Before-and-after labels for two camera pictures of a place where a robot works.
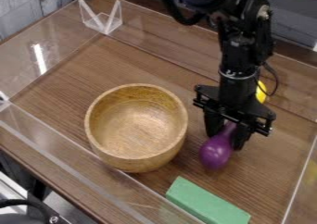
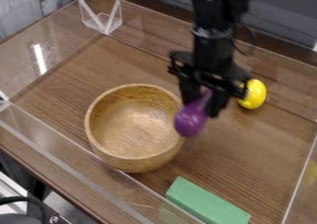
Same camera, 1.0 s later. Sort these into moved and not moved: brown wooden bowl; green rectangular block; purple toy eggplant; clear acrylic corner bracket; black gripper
Moved: black gripper; purple toy eggplant
Not moved: clear acrylic corner bracket; green rectangular block; brown wooden bowl
